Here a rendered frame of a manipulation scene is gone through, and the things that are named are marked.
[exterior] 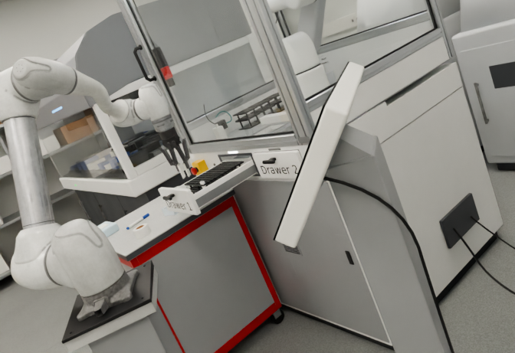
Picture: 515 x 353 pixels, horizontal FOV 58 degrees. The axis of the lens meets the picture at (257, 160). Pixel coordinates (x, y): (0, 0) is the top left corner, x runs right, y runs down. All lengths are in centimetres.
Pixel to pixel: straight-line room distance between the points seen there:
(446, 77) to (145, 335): 163
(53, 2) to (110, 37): 351
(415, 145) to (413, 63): 34
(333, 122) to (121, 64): 205
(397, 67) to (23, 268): 156
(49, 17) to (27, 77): 458
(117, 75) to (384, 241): 197
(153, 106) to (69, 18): 428
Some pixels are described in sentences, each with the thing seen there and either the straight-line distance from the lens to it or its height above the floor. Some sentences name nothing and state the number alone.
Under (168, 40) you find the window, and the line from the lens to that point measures 221.
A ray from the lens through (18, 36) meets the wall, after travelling 616.
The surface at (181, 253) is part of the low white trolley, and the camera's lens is 213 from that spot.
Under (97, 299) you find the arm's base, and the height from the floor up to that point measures 82.
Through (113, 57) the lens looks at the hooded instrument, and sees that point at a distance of 278.
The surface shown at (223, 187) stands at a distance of 193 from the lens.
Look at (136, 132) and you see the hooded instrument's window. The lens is 279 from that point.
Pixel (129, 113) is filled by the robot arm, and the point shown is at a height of 127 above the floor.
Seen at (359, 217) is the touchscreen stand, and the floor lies 88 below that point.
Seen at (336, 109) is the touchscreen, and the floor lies 118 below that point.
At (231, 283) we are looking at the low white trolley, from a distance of 228.
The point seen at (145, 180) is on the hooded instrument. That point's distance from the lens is 277.
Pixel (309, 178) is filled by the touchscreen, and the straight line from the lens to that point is 91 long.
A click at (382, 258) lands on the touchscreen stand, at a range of 119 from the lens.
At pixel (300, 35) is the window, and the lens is 170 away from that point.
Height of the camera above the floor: 135
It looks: 13 degrees down
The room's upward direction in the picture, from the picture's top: 23 degrees counter-clockwise
